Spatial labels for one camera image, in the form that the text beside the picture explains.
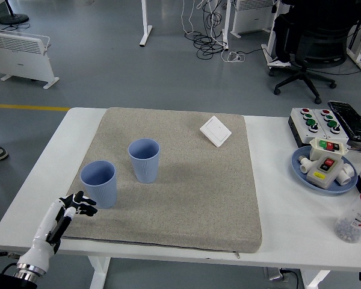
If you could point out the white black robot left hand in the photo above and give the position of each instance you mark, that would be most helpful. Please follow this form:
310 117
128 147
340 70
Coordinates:
45 224

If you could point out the blue ribbed plastic cup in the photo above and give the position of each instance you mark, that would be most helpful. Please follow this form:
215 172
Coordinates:
103 192
144 168

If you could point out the white push-button control box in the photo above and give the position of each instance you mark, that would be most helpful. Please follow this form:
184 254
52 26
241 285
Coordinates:
301 128
340 137

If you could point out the grey-brown cushion mat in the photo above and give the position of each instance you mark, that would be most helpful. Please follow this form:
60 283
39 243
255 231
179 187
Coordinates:
183 186

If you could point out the white panel heater with feet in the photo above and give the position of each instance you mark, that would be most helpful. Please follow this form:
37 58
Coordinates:
21 60

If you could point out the black round floor stand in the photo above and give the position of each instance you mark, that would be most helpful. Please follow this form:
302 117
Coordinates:
13 18

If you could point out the white desk leg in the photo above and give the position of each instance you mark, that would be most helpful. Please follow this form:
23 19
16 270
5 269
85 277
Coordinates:
226 27
146 27

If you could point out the power strip under table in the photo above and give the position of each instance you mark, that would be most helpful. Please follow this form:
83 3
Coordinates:
275 274

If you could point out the white table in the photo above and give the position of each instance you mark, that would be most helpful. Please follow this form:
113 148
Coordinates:
288 216

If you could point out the blue round plate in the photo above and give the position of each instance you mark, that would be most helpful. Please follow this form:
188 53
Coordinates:
298 168

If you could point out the small white pipe fitting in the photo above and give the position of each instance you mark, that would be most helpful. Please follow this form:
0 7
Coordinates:
306 166

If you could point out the large white pipe fitting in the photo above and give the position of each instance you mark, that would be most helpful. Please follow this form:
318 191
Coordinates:
347 174

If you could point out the clear jar with red lid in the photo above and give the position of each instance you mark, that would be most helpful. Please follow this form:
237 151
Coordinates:
356 216

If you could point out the black keypad device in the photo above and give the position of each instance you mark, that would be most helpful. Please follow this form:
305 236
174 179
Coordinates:
349 119

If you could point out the black office chair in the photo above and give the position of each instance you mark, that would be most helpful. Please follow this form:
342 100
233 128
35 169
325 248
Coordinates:
319 48

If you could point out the seated person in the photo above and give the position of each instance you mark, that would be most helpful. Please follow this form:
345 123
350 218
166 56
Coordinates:
313 15

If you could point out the white wall switch plate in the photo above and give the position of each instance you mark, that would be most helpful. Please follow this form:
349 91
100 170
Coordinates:
215 130

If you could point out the white green-red switch box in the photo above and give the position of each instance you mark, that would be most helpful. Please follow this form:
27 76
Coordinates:
317 152

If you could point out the grey red-black switch box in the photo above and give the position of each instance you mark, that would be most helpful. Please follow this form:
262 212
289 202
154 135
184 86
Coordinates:
323 177

